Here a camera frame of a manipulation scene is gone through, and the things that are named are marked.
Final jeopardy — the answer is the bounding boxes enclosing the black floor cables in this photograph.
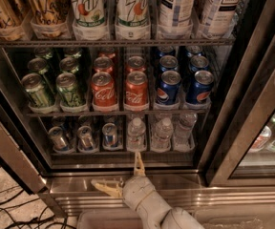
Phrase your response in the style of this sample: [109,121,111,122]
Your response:
[0,164,78,229]

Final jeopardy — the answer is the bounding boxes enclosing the front left pepsi can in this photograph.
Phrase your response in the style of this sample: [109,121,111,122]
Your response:
[157,71,181,105]

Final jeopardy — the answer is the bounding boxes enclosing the green can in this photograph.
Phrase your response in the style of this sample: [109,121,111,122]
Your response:
[59,57,80,74]
[21,73,54,108]
[28,58,53,80]
[56,73,86,107]

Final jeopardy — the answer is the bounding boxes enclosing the middle water bottle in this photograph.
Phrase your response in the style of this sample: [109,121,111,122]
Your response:
[151,117,174,153]

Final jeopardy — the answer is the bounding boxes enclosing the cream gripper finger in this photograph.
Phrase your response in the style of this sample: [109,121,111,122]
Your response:
[134,152,145,177]
[91,179,123,198]

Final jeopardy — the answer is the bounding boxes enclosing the clear plastic bin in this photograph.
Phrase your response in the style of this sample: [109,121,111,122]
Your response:
[194,204,275,229]
[76,207,181,229]

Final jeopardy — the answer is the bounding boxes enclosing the right water bottle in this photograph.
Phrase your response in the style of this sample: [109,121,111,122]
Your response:
[175,113,198,151]

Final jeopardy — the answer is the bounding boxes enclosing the right teas tea bottle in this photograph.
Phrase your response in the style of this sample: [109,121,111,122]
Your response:
[199,0,240,39]

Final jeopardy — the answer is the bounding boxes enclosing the open fridge door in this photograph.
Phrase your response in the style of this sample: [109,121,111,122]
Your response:
[0,106,47,194]

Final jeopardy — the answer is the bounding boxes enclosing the pepsi can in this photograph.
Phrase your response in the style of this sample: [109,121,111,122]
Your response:
[157,71,181,105]
[189,55,209,73]
[185,71,214,104]
[159,55,179,73]

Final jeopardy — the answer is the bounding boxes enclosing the left water bottle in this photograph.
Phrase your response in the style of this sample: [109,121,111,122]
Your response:
[127,117,146,152]

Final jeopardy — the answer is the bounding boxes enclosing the front right green can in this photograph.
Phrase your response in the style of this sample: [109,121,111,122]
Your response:
[56,73,86,107]

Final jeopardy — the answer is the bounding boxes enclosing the left 7up bottle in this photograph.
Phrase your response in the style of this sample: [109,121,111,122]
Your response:
[71,0,106,28]

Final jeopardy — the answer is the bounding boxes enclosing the right 7up bottle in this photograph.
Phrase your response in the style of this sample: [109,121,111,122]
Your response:
[116,0,148,27]

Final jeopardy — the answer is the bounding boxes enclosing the front left coca-cola can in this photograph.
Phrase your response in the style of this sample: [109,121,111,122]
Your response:
[91,72,116,107]

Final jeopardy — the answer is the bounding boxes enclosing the right fridge glass door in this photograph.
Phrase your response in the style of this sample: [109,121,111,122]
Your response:
[200,0,275,186]

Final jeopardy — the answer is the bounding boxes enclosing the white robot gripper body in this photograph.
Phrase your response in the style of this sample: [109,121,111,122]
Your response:
[123,176,171,222]

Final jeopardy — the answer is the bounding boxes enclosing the redbull can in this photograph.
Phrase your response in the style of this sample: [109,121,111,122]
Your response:
[102,123,118,147]
[49,127,70,152]
[77,126,95,151]

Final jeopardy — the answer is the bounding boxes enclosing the front right pepsi can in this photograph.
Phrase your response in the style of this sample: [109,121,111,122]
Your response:
[185,71,214,104]

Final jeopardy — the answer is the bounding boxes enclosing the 7up bottle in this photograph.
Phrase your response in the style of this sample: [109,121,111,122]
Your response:
[71,0,106,28]
[116,0,148,27]

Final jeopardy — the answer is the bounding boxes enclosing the teas tea bottle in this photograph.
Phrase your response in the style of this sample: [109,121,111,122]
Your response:
[159,0,194,27]
[199,0,240,39]

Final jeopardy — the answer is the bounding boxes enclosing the right clear plastic bin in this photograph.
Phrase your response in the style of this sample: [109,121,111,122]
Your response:
[194,204,275,229]

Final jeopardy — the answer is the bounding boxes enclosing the front right coca-cola can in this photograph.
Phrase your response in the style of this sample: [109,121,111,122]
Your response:
[125,72,148,106]

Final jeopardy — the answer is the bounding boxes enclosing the left clear plastic bin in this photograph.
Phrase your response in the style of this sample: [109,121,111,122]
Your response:
[76,207,181,229]

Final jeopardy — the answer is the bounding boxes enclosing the front left green can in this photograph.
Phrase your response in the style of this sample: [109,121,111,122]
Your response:
[21,73,54,108]

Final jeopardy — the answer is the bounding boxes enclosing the water bottle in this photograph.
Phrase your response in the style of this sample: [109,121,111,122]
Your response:
[127,117,146,152]
[175,113,198,151]
[151,117,174,153]

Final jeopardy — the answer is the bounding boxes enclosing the left teas tea bottle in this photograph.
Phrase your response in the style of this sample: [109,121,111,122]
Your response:
[159,0,194,27]

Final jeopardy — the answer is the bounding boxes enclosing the coca-cola can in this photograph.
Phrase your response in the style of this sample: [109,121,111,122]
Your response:
[93,56,114,75]
[91,72,116,107]
[125,72,148,106]
[125,55,146,73]

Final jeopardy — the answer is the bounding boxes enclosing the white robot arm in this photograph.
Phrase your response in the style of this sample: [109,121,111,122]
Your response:
[91,152,204,229]

